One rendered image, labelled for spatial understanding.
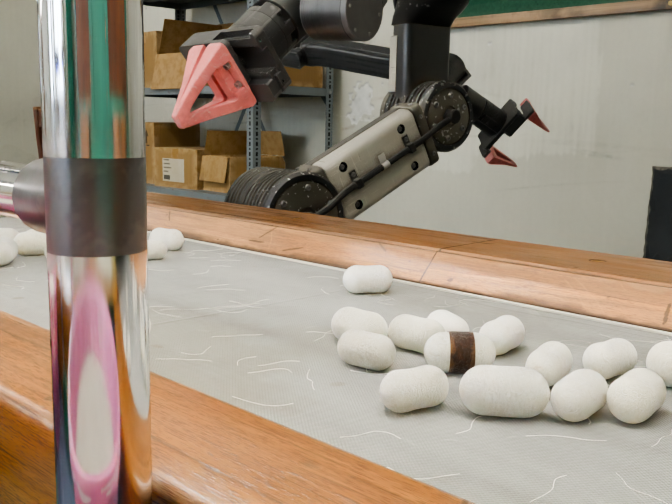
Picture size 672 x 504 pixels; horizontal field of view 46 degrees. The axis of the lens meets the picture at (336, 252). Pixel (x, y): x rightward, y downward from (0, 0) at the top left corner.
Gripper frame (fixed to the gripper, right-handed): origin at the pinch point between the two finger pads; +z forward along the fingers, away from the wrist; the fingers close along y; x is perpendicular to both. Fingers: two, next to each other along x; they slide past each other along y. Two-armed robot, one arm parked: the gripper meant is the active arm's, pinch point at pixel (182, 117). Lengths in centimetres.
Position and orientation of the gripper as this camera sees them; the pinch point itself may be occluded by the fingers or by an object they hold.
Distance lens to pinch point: 74.3
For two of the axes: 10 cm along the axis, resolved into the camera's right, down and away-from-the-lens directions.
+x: 4.3, 7.0, 5.7
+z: -5.4, 7.1, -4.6
